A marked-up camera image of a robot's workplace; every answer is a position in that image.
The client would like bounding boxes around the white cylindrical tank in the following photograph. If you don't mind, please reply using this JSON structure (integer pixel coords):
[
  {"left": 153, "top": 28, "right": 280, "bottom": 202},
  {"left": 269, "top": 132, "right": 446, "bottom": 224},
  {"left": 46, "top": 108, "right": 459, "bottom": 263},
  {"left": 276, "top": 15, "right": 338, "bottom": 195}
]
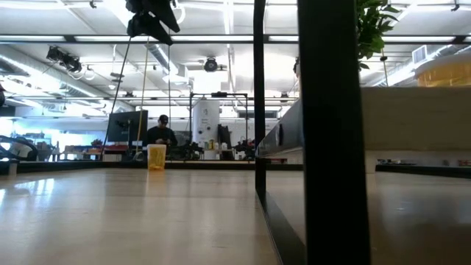
[{"left": 191, "top": 99, "right": 222, "bottom": 160}]

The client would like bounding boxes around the black ceiling device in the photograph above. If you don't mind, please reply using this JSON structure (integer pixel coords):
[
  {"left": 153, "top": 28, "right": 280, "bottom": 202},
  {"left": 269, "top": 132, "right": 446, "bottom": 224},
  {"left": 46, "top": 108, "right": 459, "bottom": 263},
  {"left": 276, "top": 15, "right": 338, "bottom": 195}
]
[{"left": 45, "top": 45, "right": 83, "bottom": 74}]

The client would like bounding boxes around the yellow hanging cable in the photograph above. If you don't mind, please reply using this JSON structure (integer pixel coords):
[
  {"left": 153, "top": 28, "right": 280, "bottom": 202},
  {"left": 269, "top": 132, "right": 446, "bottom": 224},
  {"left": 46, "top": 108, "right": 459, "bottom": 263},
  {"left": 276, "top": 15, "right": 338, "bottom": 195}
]
[{"left": 135, "top": 36, "right": 150, "bottom": 156}]

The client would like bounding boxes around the round black ceiling fixture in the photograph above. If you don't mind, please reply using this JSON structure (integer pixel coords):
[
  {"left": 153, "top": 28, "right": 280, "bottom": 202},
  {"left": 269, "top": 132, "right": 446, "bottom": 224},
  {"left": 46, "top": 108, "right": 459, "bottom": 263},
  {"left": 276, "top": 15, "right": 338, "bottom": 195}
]
[{"left": 203, "top": 56, "right": 219, "bottom": 74}]

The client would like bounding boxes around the black aluminium table frame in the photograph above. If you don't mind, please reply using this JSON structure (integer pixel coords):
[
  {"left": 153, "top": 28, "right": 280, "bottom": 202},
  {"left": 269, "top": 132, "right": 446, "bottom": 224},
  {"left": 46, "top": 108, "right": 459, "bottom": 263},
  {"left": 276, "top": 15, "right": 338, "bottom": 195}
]
[{"left": 0, "top": 160, "right": 471, "bottom": 180}]

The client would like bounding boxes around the wooden shelf with black frame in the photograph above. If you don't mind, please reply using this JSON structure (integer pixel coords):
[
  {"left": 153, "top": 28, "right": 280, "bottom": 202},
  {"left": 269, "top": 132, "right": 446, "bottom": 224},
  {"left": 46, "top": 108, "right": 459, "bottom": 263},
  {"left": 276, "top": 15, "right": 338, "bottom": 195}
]
[{"left": 252, "top": 0, "right": 471, "bottom": 265}]

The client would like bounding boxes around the person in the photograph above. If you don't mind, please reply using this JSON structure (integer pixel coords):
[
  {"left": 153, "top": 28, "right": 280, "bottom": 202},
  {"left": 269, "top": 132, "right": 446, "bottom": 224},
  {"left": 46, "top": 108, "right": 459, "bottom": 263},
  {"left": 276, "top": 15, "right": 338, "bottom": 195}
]
[{"left": 146, "top": 114, "right": 179, "bottom": 158}]

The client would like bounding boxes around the orange white-capped medicine bottle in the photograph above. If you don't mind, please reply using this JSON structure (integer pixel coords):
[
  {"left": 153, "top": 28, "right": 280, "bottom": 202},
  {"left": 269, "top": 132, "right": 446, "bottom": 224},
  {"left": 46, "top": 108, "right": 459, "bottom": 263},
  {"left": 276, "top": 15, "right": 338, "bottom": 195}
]
[{"left": 146, "top": 144, "right": 167, "bottom": 172}]

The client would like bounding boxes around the black computer monitor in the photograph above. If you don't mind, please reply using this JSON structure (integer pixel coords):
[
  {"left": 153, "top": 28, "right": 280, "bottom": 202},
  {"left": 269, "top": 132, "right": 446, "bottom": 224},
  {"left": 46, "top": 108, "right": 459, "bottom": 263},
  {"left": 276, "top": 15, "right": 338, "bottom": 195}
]
[{"left": 106, "top": 109, "right": 149, "bottom": 145}]

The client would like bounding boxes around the black curved tube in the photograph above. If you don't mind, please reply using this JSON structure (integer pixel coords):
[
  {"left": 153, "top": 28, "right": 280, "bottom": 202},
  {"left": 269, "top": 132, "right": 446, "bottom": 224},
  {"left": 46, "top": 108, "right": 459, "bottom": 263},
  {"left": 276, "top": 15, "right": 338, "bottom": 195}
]
[{"left": 0, "top": 134, "right": 40, "bottom": 163}]

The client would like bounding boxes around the thin black hanging cable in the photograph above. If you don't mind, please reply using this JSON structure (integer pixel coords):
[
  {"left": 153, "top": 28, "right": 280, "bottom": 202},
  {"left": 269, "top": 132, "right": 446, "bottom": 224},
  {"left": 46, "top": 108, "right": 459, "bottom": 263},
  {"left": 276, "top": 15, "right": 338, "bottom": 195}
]
[{"left": 167, "top": 31, "right": 172, "bottom": 160}]

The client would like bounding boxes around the white hanging cable ring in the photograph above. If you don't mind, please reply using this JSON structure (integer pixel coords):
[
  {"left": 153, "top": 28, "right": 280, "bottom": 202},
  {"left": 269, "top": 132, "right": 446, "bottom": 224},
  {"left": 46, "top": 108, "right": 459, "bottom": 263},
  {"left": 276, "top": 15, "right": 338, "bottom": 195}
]
[{"left": 172, "top": 0, "right": 187, "bottom": 25}]

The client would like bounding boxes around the white ceiling vent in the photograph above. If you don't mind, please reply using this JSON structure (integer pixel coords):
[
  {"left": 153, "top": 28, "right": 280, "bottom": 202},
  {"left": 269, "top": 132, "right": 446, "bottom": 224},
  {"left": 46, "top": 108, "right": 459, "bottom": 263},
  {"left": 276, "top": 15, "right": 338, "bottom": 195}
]
[{"left": 411, "top": 44, "right": 428, "bottom": 65}]

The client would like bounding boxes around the cluttered background workbench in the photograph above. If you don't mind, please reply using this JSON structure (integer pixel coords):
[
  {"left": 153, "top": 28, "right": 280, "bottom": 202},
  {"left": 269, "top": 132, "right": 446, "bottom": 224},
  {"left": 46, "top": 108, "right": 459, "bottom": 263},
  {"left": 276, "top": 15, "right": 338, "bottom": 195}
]
[{"left": 46, "top": 138, "right": 124, "bottom": 163}]

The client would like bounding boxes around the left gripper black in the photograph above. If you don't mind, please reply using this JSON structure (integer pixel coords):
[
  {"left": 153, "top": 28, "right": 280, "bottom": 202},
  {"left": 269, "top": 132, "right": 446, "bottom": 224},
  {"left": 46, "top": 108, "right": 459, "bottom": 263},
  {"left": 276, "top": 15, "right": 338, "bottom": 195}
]
[{"left": 124, "top": 0, "right": 182, "bottom": 46}]

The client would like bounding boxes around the green plant in white pot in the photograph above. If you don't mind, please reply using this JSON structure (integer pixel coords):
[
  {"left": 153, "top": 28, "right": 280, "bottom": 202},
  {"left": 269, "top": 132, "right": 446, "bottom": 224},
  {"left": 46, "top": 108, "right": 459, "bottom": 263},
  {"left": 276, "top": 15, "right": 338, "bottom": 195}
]
[{"left": 355, "top": 0, "right": 403, "bottom": 71}]

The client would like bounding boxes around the long ceiling light bar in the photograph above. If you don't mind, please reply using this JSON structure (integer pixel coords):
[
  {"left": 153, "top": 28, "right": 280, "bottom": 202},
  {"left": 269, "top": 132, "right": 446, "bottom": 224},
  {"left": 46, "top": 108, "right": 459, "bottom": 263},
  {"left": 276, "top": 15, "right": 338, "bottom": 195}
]
[{"left": 0, "top": 35, "right": 471, "bottom": 45}]

